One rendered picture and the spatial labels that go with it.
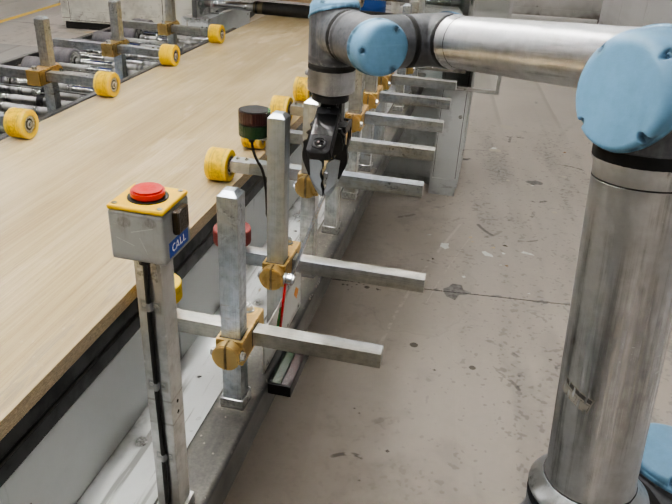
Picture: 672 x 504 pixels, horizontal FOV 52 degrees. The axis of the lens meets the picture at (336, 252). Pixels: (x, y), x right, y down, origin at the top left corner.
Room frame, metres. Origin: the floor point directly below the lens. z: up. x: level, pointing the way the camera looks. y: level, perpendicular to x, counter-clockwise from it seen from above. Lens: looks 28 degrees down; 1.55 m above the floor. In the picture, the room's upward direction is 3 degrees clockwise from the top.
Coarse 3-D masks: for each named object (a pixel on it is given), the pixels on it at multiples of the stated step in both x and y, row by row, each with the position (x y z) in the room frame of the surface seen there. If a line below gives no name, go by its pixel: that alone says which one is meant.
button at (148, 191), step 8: (136, 184) 0.74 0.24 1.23; (144, 184) 0.74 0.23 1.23; (152, 184) 0.74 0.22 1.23; (160, 184) 0.74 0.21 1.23; (136, 192) 0.72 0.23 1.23; (144, 192) 0.72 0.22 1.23; (152, 192) 0.72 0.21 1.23; (160, 192) 0.72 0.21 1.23; (144, 200) 0.71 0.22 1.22; (152, 200) 0.72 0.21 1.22
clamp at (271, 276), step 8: (288, 248) 1.28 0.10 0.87; (296, 248) 1.28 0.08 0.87; (288, 256) 1.24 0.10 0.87; (264, 264) 1.21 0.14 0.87; (272, 264) 1.21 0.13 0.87; (280, 264) 1.21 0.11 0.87; (288, 264) 1.22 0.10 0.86; (264, 272) 1.19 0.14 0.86; (272, 272) 1.18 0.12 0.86; (280, 272) 1.19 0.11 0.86; (288, 272) 1.22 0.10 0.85; (264, 280) 1.19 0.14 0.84; (272, 280) 1.18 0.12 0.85; (280, 280) 1.18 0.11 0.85; (272, 288) 1.18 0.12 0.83
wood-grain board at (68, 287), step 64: (192, 64) 2.72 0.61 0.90; (256, 64) 2.78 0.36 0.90; (64, 128) 1.88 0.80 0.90; (128, 128) 1.91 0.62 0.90; (192, 128) 1.94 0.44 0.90; (0, 192) 1.41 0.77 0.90; (64, 192) 1.43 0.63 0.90; (192, 192) 1.47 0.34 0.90; (0, 256) 1.12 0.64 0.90; (64, 256) 1.14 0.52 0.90; (0, 320) 0.92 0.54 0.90; (64, 320) 0.93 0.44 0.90; (0, 384) 0.76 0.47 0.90
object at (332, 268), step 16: (256, 256) 1.27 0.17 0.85; (304, 256) 1.26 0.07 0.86; (304, 272) 1.24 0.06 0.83; (320, 272) 1.24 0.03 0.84; (336, 272) 1.23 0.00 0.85; (352, 272) 1.22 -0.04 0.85; (368, 272) 1.22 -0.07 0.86; (384, 272) 1.22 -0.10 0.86; (400, 272) 1.22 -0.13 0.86; (416, 272) 1.22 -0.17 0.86; (400, 288) 1.20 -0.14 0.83; (416, 288) 1.20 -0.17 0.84
